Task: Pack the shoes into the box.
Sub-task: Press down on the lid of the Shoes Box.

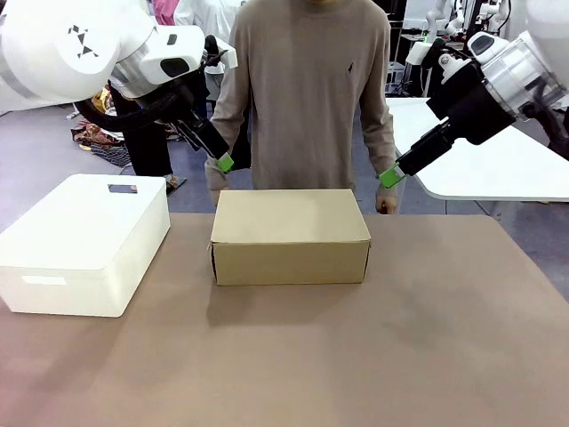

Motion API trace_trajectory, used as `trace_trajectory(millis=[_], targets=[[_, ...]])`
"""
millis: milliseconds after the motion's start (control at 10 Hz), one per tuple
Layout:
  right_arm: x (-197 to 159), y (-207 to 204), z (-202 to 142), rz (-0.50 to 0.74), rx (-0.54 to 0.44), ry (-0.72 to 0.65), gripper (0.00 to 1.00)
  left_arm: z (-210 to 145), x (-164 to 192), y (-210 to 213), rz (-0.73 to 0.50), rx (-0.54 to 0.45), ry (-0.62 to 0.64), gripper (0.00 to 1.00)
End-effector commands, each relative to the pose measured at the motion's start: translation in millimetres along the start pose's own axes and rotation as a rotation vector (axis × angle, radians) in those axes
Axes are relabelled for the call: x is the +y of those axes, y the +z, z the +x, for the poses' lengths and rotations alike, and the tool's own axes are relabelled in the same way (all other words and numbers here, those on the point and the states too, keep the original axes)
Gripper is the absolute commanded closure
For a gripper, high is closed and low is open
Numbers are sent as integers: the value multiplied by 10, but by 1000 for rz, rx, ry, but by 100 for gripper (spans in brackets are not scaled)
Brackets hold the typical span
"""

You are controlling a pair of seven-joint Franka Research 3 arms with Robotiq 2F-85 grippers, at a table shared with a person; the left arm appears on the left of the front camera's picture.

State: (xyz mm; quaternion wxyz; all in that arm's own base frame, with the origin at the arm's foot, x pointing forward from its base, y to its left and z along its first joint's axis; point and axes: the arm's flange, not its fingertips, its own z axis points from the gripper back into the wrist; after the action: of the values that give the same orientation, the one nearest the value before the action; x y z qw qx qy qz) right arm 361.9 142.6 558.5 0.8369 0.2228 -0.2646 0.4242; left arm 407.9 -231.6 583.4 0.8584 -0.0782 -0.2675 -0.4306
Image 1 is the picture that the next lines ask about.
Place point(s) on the person's left hand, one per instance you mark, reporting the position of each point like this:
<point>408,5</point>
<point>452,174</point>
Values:
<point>387,200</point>

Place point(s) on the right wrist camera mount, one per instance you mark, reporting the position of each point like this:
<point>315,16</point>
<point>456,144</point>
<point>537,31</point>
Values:
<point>418,51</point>

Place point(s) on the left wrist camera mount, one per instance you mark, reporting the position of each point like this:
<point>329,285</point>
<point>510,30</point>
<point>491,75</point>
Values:
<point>224,58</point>

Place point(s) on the person white jacket black trousers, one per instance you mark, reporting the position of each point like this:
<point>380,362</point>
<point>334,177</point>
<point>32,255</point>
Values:
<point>146,151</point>

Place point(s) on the small dark flat card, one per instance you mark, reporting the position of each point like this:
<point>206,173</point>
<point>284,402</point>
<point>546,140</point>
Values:
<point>122,188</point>

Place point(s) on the white plastic crate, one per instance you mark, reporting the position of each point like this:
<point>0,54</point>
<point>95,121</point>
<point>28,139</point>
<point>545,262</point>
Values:
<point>395,78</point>

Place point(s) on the person's right hand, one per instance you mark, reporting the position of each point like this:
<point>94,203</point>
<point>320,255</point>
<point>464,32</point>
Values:
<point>215,187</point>

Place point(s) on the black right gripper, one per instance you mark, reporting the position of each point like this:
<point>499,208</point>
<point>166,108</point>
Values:
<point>471,107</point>

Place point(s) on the person in pink top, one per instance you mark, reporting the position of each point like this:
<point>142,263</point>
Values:
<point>162,6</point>

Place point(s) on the white plastic storage box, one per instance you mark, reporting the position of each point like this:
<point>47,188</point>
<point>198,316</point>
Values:
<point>66,249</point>

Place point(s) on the person in beige sweater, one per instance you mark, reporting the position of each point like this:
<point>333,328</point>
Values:
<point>302,89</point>

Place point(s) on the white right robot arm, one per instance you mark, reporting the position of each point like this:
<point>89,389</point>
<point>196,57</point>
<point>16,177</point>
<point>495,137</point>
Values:
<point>524,58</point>

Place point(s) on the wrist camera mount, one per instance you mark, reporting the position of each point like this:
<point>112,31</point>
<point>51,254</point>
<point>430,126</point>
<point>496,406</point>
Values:
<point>418,51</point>
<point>224,58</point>

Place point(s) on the pile of patterned fabric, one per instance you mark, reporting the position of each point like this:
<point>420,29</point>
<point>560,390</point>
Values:
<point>93,133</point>

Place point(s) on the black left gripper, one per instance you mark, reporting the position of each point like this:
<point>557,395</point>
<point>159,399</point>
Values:
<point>186,102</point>

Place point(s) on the person's left forearm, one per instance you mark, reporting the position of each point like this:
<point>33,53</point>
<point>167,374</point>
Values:
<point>380,142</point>

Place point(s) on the brown cardboard shoe box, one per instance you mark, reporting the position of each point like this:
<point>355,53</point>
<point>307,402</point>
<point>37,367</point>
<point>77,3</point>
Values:
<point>289,262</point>

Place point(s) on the figure in white shirt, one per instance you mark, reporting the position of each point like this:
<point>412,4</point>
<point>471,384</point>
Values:
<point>191,11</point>

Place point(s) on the person's right forearm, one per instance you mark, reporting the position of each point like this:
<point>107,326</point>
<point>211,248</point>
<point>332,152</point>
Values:
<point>222,107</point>

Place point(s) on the large white table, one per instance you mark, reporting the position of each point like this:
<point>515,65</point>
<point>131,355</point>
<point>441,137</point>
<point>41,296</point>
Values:
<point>489,164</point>

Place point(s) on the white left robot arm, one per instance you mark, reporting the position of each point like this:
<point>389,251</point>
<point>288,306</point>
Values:
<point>66,53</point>

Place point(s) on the small white background robot arm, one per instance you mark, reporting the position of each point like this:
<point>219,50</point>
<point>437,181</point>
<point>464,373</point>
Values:
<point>433,18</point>

